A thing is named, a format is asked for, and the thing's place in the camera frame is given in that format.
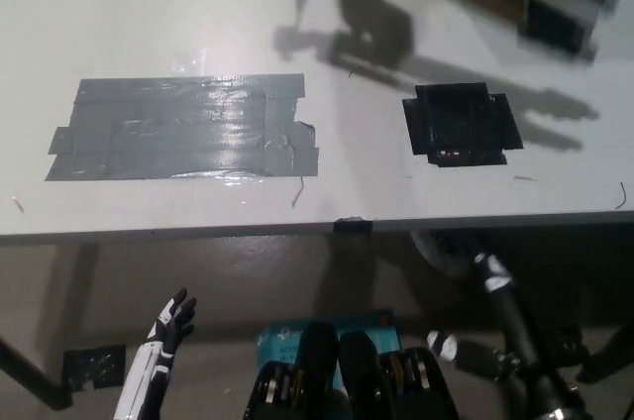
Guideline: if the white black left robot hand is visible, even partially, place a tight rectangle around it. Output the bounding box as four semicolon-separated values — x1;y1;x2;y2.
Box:
147;287;198;359

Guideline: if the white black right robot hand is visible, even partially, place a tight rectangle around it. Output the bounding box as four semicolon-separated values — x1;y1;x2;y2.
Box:
467;235;515;299

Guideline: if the brown caulking gun tool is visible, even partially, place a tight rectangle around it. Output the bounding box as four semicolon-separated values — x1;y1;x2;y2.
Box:
364;0;623;62

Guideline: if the white round object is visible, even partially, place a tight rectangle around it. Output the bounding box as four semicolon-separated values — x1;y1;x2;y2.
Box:
408;230;476;278

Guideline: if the white tipped dark object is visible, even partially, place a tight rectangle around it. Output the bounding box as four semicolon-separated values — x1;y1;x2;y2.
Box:
425;329;519;374

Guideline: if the teal cardboard box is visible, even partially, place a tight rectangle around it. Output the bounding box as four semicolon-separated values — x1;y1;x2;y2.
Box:
255;308;403;391

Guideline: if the black table leg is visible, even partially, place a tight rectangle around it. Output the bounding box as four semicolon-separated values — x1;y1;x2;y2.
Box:
577;320;634;384
0;330;74;411

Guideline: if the small black tape strip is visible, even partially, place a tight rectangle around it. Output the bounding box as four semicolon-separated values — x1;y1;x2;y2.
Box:
334;215;373;236

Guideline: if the clear tape piece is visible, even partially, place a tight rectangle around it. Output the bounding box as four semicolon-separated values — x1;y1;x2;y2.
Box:
170;47;209;75

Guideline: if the grey duct tape patch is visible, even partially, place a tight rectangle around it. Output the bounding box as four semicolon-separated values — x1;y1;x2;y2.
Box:
43;72;321;183

